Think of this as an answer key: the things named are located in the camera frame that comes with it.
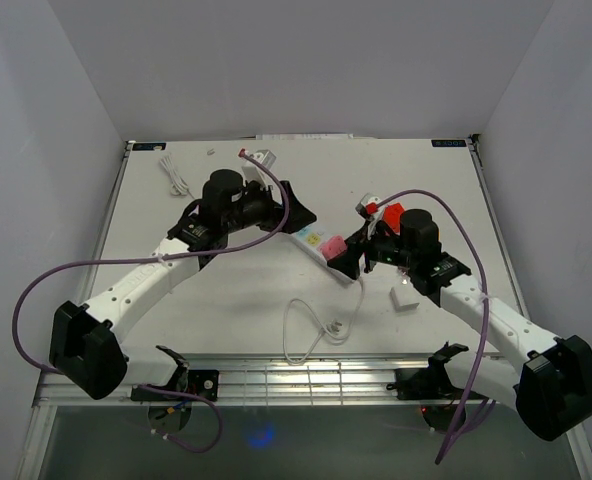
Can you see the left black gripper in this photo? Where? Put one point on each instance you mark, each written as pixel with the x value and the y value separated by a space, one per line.
pixel 297 216

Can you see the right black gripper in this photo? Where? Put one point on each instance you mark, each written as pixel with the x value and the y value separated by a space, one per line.
pixel 348 261

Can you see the white multicolour power strip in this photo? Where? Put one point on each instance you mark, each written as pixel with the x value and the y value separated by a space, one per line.
pixel 309 241

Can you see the red cube socket adapter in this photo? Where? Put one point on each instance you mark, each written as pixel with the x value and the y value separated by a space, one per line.
pixel 391 216

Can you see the pink plug adapter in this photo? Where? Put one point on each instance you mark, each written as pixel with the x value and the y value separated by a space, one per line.
pixel 333 247

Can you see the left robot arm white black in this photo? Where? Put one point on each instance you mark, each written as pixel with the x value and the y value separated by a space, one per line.
pixel 86 340

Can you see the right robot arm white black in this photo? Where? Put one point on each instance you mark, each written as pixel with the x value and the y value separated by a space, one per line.
pixel 545 378

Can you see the white plug adapter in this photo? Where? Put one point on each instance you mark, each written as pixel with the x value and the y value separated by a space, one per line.
pixel 403 299

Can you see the orange power strip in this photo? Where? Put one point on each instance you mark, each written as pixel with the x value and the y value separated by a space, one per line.
pixel 178 185

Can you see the right corner label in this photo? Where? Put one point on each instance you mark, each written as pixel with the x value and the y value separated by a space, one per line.
pixel 448 143

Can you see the corner label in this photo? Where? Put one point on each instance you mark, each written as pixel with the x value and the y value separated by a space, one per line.
pixel 148 146
pixel 448 143

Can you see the left corner label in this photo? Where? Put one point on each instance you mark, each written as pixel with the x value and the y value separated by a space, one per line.
pixel 148 146

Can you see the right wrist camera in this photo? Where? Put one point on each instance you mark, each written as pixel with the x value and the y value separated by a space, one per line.
pixel 369 210

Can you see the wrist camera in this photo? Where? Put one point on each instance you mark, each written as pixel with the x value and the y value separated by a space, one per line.
pixel 256 165
pixel 369 210

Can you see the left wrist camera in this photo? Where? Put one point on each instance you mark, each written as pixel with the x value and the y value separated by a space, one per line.
pixel 256 165

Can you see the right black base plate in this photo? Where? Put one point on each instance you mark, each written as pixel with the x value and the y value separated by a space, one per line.
pixel 423 384

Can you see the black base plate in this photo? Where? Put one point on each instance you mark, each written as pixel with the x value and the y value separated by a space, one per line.
pixel 198 382
pixel 423 384

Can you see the aluminium frame rail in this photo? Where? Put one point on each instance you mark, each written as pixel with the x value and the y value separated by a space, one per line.
pixel 265 382

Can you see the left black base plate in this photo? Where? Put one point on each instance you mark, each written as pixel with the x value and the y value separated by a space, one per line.
pixel 198 382

